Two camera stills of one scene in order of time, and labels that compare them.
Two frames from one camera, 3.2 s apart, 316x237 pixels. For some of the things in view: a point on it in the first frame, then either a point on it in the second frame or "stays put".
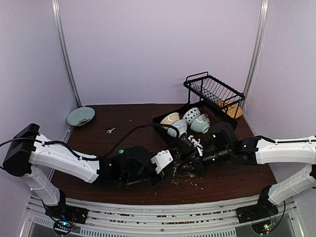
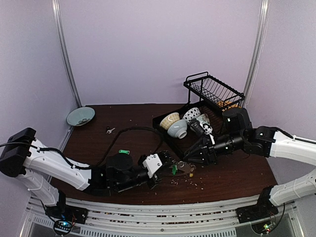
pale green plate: (80, 116) stays put
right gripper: (198, 162) -> (209, 150)
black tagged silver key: (108, 131) stays put
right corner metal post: (261, 31) stays put
